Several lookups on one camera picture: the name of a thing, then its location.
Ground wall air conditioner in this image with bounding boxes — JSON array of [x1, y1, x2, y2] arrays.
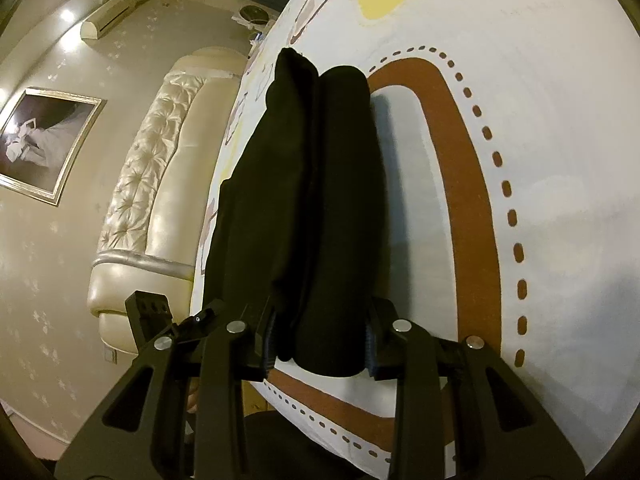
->
[[80, 0, 138, 41]]

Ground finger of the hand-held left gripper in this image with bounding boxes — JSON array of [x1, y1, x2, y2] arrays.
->
[[125, 290, 175, 356]]

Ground patterned white bed sheet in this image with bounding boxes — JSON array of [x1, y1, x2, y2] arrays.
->
[[187, 0, 640, 480]]

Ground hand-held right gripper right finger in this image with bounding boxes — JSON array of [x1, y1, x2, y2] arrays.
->
[[364, 299, 587, 480]]

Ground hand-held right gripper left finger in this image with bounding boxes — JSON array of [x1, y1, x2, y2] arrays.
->
[[54, 296, 278, 480]]

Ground framed wall picture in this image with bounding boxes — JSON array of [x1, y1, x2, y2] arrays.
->
[[0, 86, 108, 207]]

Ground black pants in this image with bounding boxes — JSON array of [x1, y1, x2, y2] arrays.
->
[[202, 47, 388, 378]]

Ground cream tufted headboard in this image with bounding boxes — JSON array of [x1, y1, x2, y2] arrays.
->
[[86, 45, 251, 356]]

